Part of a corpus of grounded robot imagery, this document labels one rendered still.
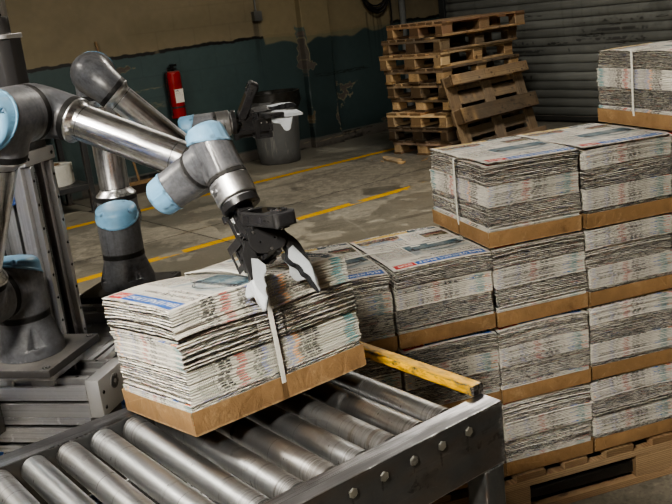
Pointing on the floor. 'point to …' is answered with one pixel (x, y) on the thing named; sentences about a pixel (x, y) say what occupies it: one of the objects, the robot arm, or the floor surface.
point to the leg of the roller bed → (488, 487)
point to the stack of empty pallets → (430, 135)
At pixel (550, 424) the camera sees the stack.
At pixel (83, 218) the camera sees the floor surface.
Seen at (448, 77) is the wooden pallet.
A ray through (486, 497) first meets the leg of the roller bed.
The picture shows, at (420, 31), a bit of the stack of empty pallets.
